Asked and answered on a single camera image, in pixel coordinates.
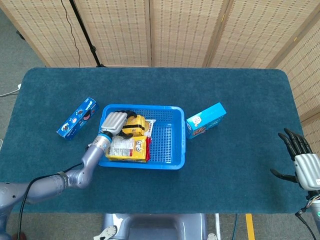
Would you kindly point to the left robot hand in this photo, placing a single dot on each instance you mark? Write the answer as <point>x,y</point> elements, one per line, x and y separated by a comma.
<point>113,122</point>

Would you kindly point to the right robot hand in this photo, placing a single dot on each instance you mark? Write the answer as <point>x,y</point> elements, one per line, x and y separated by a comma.
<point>307,170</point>

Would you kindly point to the yellow black-striped snack bag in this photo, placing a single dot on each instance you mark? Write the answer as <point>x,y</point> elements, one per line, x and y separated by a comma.
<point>136,125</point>

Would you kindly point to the yellow red Lipo snack bag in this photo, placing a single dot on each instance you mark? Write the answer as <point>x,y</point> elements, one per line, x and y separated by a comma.
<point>130,150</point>

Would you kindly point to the dark blue Oreo box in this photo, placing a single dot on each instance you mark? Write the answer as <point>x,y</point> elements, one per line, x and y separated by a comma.
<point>77,118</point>

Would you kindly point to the light blue cookie box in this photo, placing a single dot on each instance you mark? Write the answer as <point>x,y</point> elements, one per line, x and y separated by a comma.
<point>207,120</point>

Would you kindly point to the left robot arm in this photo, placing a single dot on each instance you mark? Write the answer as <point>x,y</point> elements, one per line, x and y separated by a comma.
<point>92,157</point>

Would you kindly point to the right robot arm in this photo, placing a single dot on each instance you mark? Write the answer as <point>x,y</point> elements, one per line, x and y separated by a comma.
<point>315,207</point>

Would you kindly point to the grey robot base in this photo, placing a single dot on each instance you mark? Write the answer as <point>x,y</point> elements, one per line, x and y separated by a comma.
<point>155,225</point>

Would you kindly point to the blue plastic perforated basket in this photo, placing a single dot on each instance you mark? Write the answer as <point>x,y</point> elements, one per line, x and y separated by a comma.
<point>162,147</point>

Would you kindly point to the small white snack packet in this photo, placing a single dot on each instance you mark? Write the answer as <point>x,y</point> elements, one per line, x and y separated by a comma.
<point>150,127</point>

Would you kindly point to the yellow floor tape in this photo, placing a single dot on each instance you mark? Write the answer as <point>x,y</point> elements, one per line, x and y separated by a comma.
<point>250,227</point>

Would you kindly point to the black tripod stand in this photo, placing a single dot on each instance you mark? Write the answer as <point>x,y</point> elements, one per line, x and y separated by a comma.
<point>86,37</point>

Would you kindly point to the white floor strip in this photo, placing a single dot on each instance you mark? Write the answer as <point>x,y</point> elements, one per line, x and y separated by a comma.
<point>218,225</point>

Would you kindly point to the bamboo folding screen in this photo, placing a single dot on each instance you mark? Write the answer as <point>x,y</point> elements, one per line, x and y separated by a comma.
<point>187,32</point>

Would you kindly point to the teal table mat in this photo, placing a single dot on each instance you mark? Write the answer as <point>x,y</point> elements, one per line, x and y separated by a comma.
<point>225,87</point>

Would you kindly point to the dark red floor object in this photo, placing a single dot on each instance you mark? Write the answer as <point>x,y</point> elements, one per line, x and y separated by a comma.
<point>21,236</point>

